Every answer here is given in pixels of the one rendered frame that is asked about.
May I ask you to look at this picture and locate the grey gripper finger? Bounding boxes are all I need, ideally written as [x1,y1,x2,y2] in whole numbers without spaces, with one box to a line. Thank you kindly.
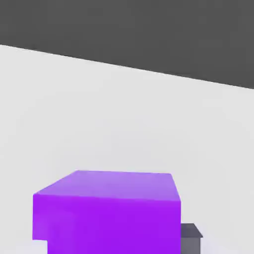
[181,223,203,254]

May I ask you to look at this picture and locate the small purple cube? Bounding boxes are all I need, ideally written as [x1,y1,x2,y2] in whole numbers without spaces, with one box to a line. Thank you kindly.
[32,170,182,254]

